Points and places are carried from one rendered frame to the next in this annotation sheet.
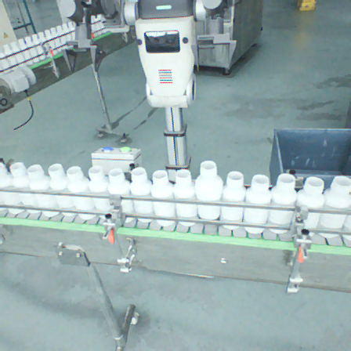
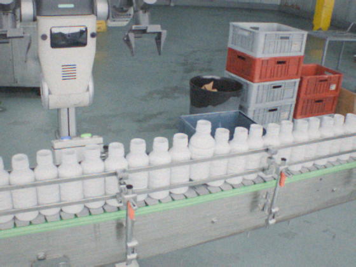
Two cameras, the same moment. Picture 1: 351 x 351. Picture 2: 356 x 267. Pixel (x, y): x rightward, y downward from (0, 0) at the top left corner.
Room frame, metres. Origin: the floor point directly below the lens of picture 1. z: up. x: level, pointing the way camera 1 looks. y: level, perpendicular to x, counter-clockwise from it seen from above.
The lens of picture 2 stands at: (-0.12, 0.60, 1.61)
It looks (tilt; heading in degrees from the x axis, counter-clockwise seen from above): 25 degrees down; 319
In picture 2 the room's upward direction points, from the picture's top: 5 degrees clockwise
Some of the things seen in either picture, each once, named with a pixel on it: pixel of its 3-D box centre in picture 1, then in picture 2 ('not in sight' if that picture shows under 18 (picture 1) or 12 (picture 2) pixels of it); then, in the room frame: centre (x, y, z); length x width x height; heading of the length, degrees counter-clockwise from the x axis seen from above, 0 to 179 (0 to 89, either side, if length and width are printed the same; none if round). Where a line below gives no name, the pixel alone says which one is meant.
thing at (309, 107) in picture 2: not in sight; (304, 99); (1.92, -2.96, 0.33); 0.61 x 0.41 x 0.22; 78
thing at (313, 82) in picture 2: not in sight; (309, 79); (1.92, -2.96, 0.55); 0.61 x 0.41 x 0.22; 78
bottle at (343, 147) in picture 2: not in sight; (346, 136); (0.40, -0.67, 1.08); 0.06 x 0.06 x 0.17
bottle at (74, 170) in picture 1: (81, 193); (70, 180); (0.65, 0.25, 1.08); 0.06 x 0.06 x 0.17
